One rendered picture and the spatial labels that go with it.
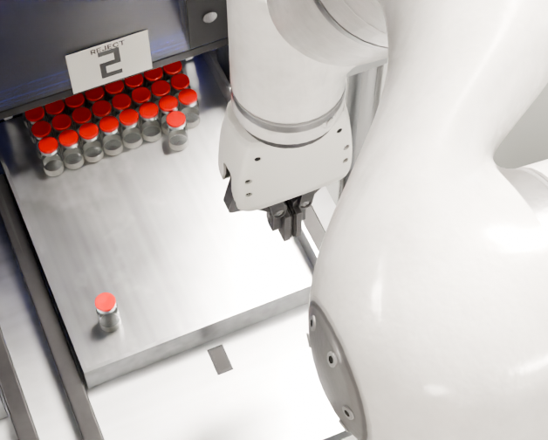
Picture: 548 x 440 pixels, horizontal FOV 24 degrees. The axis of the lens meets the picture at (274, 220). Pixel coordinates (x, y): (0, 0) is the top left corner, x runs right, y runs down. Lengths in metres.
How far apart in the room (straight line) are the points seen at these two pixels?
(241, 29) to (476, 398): 0.47
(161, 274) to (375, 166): 0.88
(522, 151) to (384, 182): 2.08
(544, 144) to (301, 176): 1.56
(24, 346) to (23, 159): 0.22
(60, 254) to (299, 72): 0.54
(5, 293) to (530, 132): 1.44
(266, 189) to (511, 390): 0.59
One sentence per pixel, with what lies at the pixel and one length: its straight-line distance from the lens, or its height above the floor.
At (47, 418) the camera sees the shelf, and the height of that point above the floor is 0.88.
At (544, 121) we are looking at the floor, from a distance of 2.55.
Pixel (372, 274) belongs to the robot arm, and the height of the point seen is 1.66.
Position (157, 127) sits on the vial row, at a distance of 1.38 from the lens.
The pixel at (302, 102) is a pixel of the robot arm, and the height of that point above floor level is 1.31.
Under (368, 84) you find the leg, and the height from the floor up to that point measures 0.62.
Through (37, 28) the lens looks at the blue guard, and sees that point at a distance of 1.22.
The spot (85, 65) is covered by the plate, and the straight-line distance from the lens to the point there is 1.28.
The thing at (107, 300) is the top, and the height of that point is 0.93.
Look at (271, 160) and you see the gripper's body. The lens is 0.96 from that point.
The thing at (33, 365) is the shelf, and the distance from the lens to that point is 1.28.
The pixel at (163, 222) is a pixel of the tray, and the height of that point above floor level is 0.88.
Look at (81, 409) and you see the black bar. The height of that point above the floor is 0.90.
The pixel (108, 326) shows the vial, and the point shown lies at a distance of 1.27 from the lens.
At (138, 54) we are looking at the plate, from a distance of 1.30.
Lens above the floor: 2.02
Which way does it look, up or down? 58 degrees down
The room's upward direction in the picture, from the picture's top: straight up
